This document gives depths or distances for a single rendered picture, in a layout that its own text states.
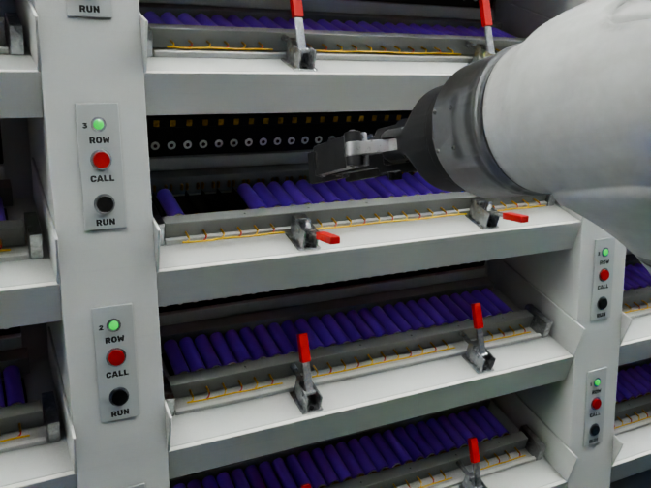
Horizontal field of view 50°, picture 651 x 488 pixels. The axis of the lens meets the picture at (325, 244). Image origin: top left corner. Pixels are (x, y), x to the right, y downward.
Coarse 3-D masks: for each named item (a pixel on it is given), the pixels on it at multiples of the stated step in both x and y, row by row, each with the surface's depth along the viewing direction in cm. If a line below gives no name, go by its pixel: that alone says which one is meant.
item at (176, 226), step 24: (456, 192) 96; (168, 216) 78; (192, 216) 79; (216, 216) 80; (240, 216) 81; (264, 216) 82; (288, 216) 84; (312, 216) 85; (336, 216) 87; (360, 216) 88; (384, 216) 90; (432, 216) 92
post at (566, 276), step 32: (512, 0) 108; (544, 0) 102; (576, 0) 97; (544, 256) 107; (576, 256) 101; (544, 288) 108; (576, 288) 102; (576, 320) 103; (608, 320) 106; (576, 352) 104; (608, 352) 107; (544, 384) 110; (576, 384) 105; (608, 384) 108; (544, 416) 111; (576, 416) 106; (608, 416) 109; (576, 448) 107; (608, 448) 111; (576, 480) 108; (608, 480) 112
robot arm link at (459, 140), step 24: (504, 48) 41; (456, 72) 44; (480, 72) 41; (456, 96) 42; (480, 96) 40; (432, 120) 44; (456, 120) 42; (480, 120) 40; (456, 144) 42; (480, 144) 40; (456, 168) 43; (480, 168) 41; (480, 192) 44; (504, 192) 43; (528, 192) 41
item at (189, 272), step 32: (160, 160) 88; (192, 160) 90; (224, 160) 92; (256, 160) 94; (288, 160) 96; (224, 192) 91; (160, 224) 76; (384, 224) 90; (416, 224) 91; (448, 224) 93; (512, 224) 96; (544, 224) 97; (576, 224) 100; (160, 256) 76; (192, 256) 77; (224, 256) 78; (256, 256) 79; (288, 256) 80; (320, 256) 82; (352, 256) 84; (384, 256) 86; (416, 256) 89; (448, 256) 91; (480, 256) 94; (512, 256) 97; (160, 288) 74; (192, 288) 76; (224, 288) 78; (256, 288) 80; (288, 288) 82
